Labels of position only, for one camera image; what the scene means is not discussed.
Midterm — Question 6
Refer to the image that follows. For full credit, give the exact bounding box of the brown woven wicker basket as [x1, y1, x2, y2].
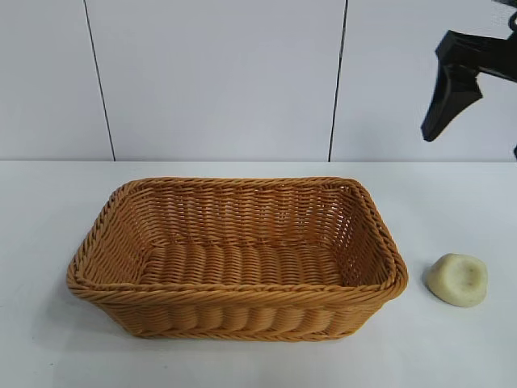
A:
[66, 175, 410, 341]

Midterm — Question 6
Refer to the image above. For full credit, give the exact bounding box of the pale round egg yolk pastry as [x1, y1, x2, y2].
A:
[422, 252, 489, 309]

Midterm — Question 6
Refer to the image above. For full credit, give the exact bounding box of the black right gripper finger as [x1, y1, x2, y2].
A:
[421, 63, 484, 143]

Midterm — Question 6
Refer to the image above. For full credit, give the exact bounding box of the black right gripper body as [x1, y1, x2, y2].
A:
[435, 29, 517, 81]

